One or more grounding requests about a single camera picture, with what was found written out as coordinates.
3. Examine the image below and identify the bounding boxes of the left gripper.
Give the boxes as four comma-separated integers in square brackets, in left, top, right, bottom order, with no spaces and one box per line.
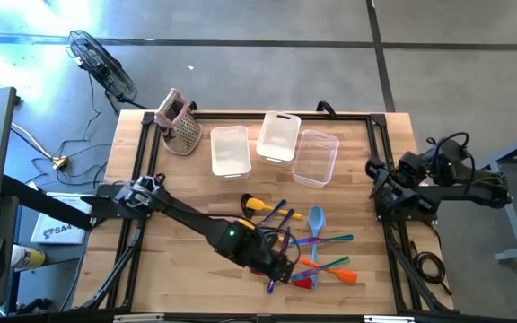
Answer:
[244,231,296,284]

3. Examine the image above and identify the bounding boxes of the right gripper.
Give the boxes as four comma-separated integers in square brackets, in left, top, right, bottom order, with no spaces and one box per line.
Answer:
[365,152,428,212]

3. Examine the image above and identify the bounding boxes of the light blue silicone spoon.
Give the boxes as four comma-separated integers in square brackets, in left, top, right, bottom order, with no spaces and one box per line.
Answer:
[306,205,326,289]

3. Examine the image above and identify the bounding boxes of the orange silicone spatula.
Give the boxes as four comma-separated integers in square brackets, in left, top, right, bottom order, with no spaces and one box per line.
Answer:
[299,256,359,286]

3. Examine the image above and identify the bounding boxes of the black loop-shaped utensil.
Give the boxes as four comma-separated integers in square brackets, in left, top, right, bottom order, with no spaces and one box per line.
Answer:
[239,193,254,220]

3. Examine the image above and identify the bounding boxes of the clear plastic bin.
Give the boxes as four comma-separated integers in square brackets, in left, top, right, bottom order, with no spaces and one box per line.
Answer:
[291,128,340,189]

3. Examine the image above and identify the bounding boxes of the wide white plastic bin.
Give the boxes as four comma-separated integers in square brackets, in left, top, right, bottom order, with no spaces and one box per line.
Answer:
[209,125,253,181]

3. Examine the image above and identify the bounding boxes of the blue-grey metal stand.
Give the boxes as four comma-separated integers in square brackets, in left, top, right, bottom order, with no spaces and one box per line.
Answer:
[467,125,517,265]

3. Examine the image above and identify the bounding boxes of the small white plastic bin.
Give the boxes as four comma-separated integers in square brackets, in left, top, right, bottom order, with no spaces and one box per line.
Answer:
[256,110,302,168]

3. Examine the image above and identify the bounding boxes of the white printed box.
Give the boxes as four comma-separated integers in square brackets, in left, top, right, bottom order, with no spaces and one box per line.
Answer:
[30,191,92,246]

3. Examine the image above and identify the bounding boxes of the black support beam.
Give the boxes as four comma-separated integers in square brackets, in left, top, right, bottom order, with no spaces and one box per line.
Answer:
[0,174,96,232]

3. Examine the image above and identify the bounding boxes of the yellow white spray can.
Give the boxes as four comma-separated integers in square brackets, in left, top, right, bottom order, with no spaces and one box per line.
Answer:
[10,244,47,272]

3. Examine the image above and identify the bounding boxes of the black floor fan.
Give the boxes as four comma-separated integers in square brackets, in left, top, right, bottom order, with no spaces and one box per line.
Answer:
[66,29,139,103]

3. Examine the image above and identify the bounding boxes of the coiled black cable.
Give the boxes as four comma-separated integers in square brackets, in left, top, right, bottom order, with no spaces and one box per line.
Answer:
[408,240,453,297]

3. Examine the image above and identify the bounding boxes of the black strap clamp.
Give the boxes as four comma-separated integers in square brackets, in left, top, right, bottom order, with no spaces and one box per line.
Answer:
[315,100,338,118]

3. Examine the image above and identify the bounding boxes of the silver metal bracket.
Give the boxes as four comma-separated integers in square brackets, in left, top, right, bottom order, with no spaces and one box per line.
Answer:
[113,313,165,323]
[364,315,416,323]

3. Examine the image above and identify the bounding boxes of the black aluminium table frame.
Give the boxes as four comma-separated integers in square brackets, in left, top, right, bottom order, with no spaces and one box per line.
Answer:
[74,109,456,315]

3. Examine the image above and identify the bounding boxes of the steel box grater pink handle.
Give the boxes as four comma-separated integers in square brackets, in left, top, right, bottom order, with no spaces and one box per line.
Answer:
[153,88,204,157]

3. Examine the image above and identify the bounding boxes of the black floor cable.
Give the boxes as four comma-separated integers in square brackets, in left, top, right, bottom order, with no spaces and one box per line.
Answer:
[24,74,112,189]

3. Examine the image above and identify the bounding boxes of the cream floor cable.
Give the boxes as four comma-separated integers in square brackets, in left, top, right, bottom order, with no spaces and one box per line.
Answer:
[10,121,57,161]

